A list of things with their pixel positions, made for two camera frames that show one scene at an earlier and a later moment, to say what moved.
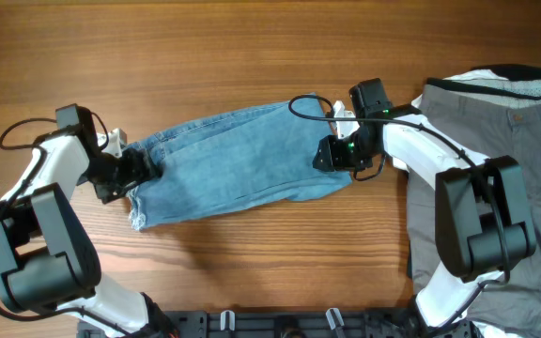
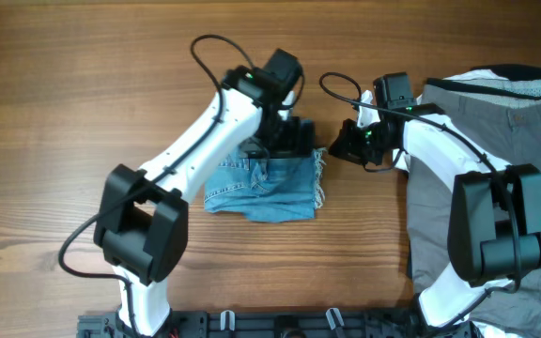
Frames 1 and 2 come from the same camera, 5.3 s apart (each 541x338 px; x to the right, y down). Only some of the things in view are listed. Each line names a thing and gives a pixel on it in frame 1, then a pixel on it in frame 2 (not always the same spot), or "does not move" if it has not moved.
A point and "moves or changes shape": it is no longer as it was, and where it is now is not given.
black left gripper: x=142 y=169 -> x=293 y=145
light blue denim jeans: x=253 y=156 moves or changes shape
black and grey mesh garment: x=524 y=85 does not move
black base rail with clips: x=343 y=323 does not move
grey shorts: x=538 y=133 does not move
